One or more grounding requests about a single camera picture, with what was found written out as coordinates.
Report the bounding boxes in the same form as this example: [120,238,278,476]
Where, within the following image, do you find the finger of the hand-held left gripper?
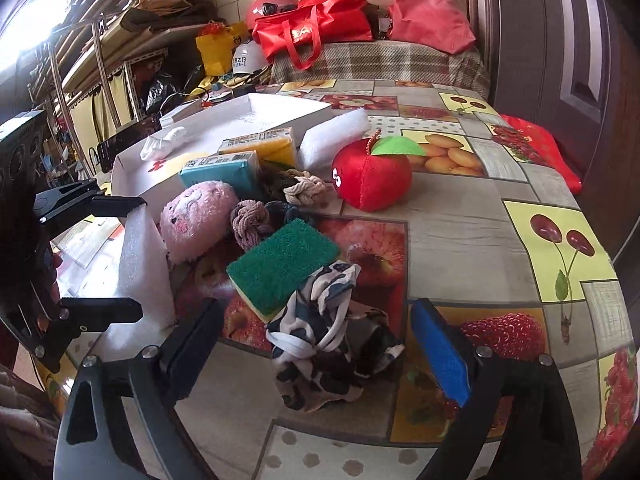
[32,179,148,224]
[54,297,144,342]

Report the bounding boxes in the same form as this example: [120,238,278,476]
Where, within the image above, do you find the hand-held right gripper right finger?
[410,297,583,480]

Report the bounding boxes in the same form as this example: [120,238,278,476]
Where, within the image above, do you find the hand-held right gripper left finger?
[52,297,227,480]

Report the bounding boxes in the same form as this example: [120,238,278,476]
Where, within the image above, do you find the white foam block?
[298,108,371,168]
[117,205,178,328]

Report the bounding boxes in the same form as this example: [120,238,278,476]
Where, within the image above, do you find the green yellow sponge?
[226,219,342,323]

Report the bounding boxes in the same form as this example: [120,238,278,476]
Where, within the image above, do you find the black white patterned cloth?
[265,261,406,413]

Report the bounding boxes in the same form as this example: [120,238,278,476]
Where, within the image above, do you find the pinkish rope knot ball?
[230,200,276,251]

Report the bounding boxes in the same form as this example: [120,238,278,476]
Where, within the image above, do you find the beige brown rope knot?
[260,169,333,208]

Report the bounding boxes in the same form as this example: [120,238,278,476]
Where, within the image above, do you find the yellow tissue pack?
[218,127,298,168]

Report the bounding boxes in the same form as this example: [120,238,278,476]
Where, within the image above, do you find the white cardboard box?
[110,92,333,206]

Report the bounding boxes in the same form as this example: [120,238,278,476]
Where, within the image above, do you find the yellow curtain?
[65,67,133,146]

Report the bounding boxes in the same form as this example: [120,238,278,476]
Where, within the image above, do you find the pink plush toy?
[160,180,241,266]

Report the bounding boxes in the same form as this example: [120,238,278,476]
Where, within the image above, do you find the fruit printed tablecloth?
[30,79,640,480]

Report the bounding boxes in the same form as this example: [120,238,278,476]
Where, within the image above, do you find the black plastic bag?
[142,72,178,111]

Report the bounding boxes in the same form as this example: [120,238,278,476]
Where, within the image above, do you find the teal tissue pack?
[179,150,266,201]

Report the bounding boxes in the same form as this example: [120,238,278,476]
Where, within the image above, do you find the metal shelf rack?
[27,10,171,128]

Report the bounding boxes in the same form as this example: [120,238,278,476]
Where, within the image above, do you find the red apple plush toy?
[331,130,427,212]

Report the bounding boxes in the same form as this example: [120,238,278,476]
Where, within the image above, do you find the yellow bag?
[195,21,249,77]

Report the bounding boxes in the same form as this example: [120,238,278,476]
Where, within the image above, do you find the brown paper bags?
[120,0,216,31]

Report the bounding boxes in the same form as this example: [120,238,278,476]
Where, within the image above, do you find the white helmet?
[231,40,273,77]

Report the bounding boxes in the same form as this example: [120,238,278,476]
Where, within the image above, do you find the red printed bag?
[500,114,583,196]

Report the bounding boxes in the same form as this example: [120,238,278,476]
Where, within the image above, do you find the red helmet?
[248,0,301,21]

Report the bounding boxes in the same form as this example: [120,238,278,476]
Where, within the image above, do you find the red tote bag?
[251,0,375,71]

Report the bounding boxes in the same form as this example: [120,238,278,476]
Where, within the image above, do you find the plaid cloth cover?
[270,40,491,98]

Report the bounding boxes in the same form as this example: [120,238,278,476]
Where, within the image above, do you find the brown wooden door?
[465,0,640,261]

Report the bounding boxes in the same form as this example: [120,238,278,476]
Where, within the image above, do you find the red nonwoven bag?
[387,0,477,56]

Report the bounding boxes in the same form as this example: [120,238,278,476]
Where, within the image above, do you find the dark blue rope knot ball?
[265,200,316,228]

